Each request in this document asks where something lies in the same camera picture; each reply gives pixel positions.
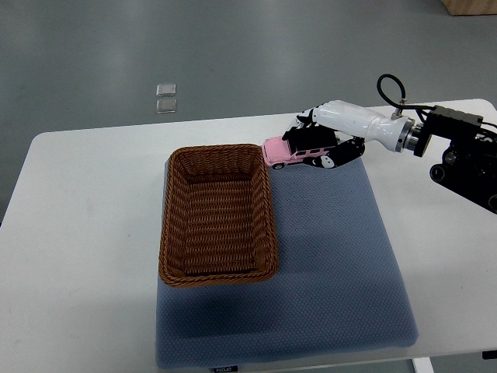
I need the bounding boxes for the upper floor socket plate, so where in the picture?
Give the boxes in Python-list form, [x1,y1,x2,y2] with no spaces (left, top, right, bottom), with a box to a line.
[156,83,176,97]

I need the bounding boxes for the brown wicker basket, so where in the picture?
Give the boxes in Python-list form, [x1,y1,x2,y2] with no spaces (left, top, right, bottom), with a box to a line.
[158,144,279,288]

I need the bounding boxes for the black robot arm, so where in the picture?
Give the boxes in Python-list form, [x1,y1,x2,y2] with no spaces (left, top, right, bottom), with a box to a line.
[406,105,496,213]

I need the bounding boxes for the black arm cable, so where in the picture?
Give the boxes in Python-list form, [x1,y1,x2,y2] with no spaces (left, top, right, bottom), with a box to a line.
[377,74,438,117]

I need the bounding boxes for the pink toy car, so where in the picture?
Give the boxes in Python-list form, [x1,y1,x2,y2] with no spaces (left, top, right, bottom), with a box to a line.
[262,126,339,169]

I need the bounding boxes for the blue grey cushion mat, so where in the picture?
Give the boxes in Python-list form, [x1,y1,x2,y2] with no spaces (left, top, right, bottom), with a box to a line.
[156,160,418,371]

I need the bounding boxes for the white table leg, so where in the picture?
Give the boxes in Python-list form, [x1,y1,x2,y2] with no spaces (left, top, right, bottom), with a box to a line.
[412,357,434,373]

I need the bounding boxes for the wooden cabinet corner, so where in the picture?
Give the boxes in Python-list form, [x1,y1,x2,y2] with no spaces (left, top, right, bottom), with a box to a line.
[442,0,497,16]

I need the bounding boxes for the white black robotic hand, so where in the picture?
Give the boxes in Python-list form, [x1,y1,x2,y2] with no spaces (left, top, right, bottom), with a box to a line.
[288,100,415,169]

